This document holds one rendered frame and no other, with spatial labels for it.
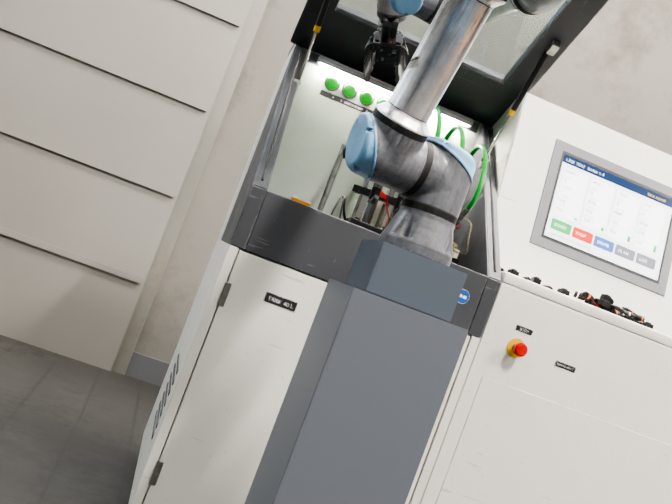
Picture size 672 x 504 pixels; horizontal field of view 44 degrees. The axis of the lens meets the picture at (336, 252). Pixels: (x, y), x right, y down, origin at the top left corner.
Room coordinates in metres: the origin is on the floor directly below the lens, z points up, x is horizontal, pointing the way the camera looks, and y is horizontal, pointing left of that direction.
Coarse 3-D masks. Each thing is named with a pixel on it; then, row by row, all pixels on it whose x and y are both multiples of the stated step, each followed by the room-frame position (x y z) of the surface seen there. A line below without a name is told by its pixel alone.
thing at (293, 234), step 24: (264, 216) 2.07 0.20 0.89; (288, 216) 2.08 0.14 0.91; (312, 216) 2.09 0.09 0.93; (264, 240) 2.08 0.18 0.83; (288, 240) 2.09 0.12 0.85; (312, 240) 2.10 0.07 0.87; (336, 240) 2.11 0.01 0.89; (360, 240) 2.12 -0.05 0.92; (288, 264) 2.09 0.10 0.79; (312, 264) 2.10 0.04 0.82; (336, 264) 2.11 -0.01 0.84; (456, 264) 2.17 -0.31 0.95; (480, 288) 2.18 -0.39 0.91; (456, 312) 2.17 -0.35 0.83
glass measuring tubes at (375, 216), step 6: (372, 186) 2.64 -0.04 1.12; (384, 192) 2.66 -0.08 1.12; (396, 192) 2.67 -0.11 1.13; (366, 198) 2.63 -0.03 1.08; (360, 204) 2.63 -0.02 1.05; (366, 204) 2.65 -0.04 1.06; (378, 204) 2.66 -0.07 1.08; (384, 204) 2.64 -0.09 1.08; (360, 210) 2.63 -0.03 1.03; (378, 210) 2.66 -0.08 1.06; (390, 210) 2.67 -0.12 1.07; (360, 216) 2.63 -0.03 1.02; (372, 216) 2.64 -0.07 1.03; (378, 216) 2.65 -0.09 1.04; (390, 216) 2.65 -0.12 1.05; (372, 222) 2.66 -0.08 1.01; (378, 222) 2.64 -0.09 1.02; (384, 222) 2.67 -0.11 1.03
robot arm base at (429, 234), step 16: (400, 208) 1.65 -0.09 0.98; (416, 208) 1.61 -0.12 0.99; (432, 208) 1.61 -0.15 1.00; (400, 224) 1.62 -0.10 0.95; (416, 224) 1.60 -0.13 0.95; (432, 224) 1.60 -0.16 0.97; (448, 224) 1.62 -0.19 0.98; (384, 240) 1.63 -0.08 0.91; (400, 240) 1.60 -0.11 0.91; (416, 240) 1.59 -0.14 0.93; (432, 240) 1.60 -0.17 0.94; (448, 240) 1.63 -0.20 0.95; (432, 256) 1.59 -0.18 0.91; (448, 256) 1.62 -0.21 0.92
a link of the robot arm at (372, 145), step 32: (448, 0) 1.48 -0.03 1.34; (480, 0) 1.45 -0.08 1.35; (448, 32) 1.48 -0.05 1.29; (416, 64) 1.52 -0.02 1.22; (448, 64) 1.50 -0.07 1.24; (416, 96) 1.52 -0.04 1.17; (352, 128) 1.61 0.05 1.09; (384, 128) 1.54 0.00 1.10; (416, 128) 1.54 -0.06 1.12; (352, 160) 1.57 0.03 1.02; (384, 160) 1.55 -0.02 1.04; (416, 160) 1.57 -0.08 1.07
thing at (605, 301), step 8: (576, 296) 2.38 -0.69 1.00; (584, 296) 2.32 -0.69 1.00; (592, 296) 2.33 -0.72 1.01; (600, 296) 2.37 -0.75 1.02; (608, 296) 2.35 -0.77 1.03; (592, 304) 2.33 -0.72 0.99; (600, 304) 2.34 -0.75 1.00; (608, 304) 2.34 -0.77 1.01; (616, 312) 2.32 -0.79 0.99; (624, 312) 2.36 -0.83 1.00; (632, 312) 2.38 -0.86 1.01; (632, 320) 2.34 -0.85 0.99; (640, 320) 2.38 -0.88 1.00
